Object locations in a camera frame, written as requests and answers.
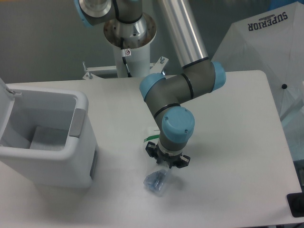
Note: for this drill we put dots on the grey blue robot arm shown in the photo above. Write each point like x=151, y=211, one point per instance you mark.
x=165, y=96

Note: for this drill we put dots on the crushed clear plastic bottle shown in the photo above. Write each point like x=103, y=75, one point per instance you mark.
x=158, y=182

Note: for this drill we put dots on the black device at edge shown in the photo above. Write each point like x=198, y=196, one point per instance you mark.
x=296, y=204

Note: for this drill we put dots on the white metal base frame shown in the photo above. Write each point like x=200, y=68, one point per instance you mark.
x=113, y=72

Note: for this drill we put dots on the white open trash can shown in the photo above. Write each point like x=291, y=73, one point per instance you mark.
x=46, y=135

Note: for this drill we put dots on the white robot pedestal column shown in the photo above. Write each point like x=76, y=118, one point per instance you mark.
x=133, y=59

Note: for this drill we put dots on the white superior umbrella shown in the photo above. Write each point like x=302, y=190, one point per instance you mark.
x=272, y=42

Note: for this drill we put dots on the clear plastic bag green strip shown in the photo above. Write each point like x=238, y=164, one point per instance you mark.
x=151, y=133

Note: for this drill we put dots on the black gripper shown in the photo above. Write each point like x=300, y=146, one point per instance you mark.
x=158, y=153

